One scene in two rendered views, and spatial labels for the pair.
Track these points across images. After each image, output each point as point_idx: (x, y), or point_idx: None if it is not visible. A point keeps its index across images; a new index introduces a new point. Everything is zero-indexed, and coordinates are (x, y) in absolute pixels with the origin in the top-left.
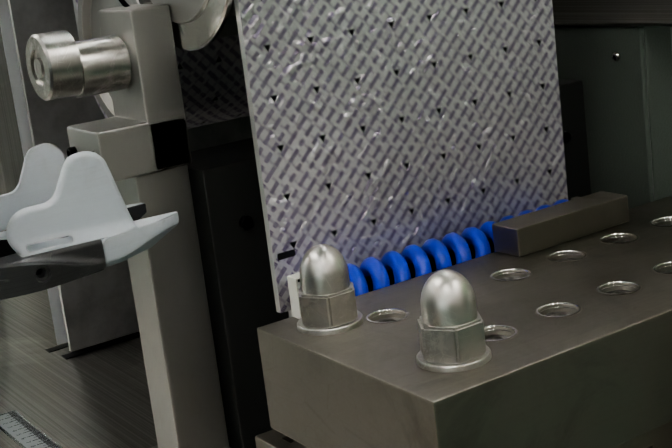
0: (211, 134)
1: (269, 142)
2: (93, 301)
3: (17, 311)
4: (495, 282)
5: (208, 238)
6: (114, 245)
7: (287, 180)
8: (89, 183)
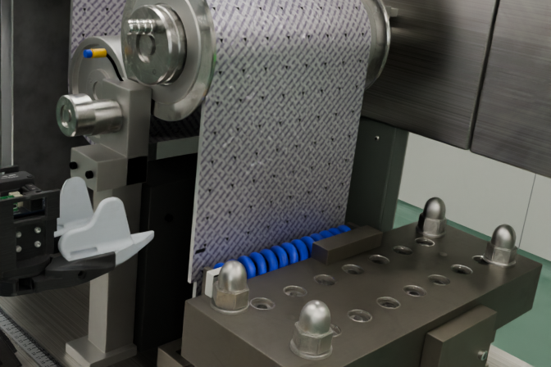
0: None
1: (204, 187)
2: None
3: None
4: (317, 284)
5: (145, 224)
6: (121, 255)
7: (209, 209)
8: (112, 216)
